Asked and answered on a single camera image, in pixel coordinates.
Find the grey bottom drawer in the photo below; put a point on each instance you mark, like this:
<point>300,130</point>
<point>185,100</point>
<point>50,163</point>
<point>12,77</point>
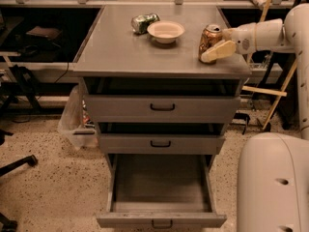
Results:
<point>160,192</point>

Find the grey top drawer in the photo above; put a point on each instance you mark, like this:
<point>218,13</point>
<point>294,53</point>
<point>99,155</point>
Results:
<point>158,100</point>

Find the crushed green can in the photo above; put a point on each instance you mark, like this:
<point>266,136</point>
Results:
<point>141,22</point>

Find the clear plastic bag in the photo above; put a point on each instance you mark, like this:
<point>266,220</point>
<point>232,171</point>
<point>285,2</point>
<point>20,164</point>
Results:
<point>71,124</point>

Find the grey middle drawer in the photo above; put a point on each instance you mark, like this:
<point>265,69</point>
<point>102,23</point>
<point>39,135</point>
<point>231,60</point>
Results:
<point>161,138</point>

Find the orange soda can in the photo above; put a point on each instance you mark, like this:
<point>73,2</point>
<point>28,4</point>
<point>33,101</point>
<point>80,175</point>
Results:
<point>211,35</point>

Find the grey drawer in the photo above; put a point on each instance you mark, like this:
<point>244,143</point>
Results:
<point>158,100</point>
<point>161,138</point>
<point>160,192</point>

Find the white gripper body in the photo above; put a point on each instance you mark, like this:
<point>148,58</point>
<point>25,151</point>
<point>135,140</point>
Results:
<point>243,38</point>

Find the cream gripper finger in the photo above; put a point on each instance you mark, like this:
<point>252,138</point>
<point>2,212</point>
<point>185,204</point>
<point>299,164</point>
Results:
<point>220,50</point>
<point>227,34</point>

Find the black office chair base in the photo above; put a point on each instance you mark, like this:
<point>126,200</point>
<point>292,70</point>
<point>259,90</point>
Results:
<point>9,225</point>

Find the wooden stick frame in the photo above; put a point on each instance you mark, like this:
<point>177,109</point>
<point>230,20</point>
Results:
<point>265,125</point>

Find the white bowl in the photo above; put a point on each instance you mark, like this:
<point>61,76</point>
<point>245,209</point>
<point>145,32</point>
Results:
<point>165,32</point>

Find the grey drawer cabinet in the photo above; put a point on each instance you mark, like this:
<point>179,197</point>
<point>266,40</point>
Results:
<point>113,50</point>

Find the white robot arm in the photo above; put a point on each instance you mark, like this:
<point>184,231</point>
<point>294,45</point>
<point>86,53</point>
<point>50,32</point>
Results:
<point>273,175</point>

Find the brown flat box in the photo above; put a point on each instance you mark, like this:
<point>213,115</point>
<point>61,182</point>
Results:
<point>47,33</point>

